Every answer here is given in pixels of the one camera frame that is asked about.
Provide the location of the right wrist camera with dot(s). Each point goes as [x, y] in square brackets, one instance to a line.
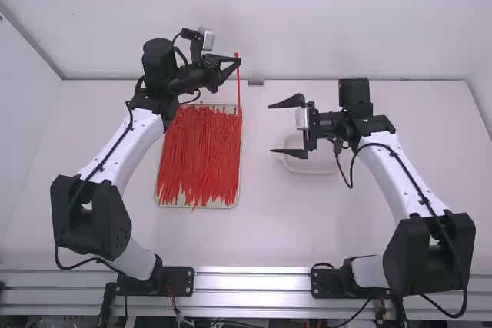
[301, 118]

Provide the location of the white dish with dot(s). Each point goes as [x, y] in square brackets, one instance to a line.
[307, 164]

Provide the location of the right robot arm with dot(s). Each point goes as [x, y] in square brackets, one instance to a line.
[392, 174]

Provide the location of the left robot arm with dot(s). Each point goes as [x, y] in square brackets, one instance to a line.
[115, 143]

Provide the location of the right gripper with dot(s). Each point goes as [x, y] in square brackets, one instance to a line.
[326, 124]

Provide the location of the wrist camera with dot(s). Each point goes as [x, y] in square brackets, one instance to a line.
[301, 118]
[207, 39]

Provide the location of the pale tray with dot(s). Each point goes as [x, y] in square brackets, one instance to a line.
[238, 195]

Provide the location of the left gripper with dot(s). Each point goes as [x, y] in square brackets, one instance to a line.
[200, 74]

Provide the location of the silver rails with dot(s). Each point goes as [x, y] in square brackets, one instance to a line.
[250, 289]

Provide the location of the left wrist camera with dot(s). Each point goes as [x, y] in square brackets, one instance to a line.
[207, 39]

